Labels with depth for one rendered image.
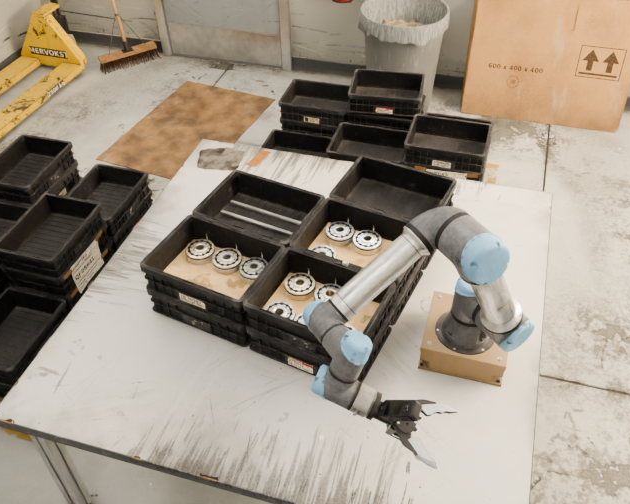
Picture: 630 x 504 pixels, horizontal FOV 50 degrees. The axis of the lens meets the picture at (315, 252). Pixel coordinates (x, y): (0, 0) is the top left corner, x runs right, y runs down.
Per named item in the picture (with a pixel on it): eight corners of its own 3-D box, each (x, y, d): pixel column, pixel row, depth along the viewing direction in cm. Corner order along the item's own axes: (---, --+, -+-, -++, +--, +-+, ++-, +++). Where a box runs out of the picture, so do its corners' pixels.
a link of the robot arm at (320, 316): (436, 180, 169) (291, 310, 169) (465, 203, 162) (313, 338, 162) (448, 205, 178) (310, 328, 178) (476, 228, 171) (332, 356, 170)
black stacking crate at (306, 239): (426, 252, 239) (429, 228, 232) (395, 307, 220) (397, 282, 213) (327, 221, 253) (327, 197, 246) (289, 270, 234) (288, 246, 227)
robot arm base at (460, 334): (490, 318, 218) (495, 297, 211) (488, 353, 207) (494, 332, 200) (443, 310, 220) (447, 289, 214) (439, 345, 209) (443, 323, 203)
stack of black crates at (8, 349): (24, 321, 310) (7, 286, 294) (81, 334, 303) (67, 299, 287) (-33, 390, 282) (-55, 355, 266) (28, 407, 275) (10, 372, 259)
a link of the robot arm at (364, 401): (364, 379, 164) (351, 409, 160) (381, 387, 163) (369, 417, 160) (358, 387, 171) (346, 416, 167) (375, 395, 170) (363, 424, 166)
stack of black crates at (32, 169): (47, 202, 375) (22, 133, 345) (95, 211, 368) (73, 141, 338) (3, 248, 347) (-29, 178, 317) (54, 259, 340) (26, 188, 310)
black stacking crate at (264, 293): (394, 308, 220) (397, 283, 212) (357, 373, 201) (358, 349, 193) (289, 271, 234) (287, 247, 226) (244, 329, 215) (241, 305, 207)
